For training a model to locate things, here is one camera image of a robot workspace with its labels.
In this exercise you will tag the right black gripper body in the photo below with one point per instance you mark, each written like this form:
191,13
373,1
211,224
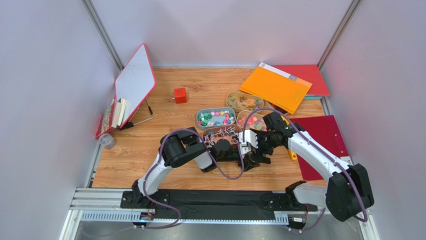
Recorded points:
263,145

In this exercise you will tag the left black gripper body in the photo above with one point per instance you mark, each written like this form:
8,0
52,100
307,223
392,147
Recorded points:
231,156

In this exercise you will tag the beige tray of star candies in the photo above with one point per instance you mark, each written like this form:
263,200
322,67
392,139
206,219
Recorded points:
255,122

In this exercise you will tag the yellow plastic scoop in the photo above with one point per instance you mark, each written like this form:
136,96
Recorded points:
292,155

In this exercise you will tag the grey tray of round candies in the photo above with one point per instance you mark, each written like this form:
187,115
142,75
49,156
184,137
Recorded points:
215,117

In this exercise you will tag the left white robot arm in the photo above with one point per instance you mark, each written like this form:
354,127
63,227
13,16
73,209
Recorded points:
183,145

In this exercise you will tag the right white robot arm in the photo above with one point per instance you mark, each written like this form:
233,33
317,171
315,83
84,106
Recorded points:
348,193

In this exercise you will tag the beige tray of popsicle candies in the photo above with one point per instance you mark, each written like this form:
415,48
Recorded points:
240,101

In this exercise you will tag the orange folder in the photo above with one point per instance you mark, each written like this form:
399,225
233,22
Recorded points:
276,86

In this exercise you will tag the dark red folder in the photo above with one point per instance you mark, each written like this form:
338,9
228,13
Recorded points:
325,131

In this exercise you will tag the teal book under folder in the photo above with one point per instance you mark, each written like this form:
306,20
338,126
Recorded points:
312,97

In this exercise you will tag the red cube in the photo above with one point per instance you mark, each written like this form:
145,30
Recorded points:
180,95

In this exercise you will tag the red folder at back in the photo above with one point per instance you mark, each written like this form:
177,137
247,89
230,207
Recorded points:
309,73

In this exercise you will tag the metal board stand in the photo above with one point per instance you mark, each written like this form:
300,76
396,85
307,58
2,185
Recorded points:
142,113

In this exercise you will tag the stack of books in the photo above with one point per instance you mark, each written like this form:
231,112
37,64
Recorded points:
112,118

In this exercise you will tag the clear plastic cup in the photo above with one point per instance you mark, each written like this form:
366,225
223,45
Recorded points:
107,141

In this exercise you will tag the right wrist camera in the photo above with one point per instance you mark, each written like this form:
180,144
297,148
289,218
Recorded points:
248,138

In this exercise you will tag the white board with red frame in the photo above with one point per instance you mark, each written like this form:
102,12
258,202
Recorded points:
135,82

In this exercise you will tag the aluminium rail frame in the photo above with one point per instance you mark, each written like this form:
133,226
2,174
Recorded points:
96,212

